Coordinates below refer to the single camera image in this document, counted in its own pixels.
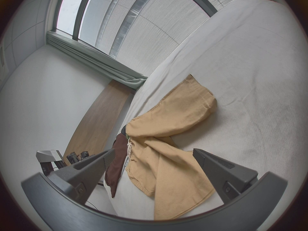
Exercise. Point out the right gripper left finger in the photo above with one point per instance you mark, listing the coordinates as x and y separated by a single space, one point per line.
81 177

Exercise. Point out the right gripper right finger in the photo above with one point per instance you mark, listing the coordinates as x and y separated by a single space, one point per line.
226 177

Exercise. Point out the tan shorts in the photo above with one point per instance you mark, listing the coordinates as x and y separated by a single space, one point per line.
168 172

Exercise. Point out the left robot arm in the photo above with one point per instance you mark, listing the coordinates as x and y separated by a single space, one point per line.
48 156

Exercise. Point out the bed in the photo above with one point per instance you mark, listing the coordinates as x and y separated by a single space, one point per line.
240 80

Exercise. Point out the brown shorts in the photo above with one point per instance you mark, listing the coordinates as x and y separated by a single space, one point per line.
113 177

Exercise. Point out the black garment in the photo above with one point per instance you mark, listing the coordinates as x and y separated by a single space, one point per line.
123 131

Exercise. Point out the blue-green curtain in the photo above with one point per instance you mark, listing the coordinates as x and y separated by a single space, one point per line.
96 56

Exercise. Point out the window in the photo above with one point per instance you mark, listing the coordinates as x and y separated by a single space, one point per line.
144 20

